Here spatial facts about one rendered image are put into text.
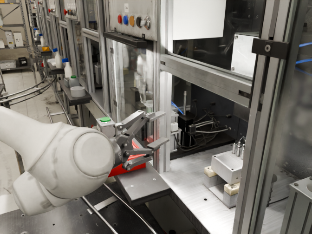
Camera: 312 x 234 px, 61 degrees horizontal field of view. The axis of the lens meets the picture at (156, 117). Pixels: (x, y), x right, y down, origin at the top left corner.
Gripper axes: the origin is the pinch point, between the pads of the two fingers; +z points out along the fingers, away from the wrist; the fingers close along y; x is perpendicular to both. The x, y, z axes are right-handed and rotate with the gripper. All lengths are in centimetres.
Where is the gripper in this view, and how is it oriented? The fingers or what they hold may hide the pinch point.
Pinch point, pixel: (158, 129)
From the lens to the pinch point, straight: 80.3
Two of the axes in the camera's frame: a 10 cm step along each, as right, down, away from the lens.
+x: -7.0, -1.5, 7.0
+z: 7.0, -3.3, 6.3
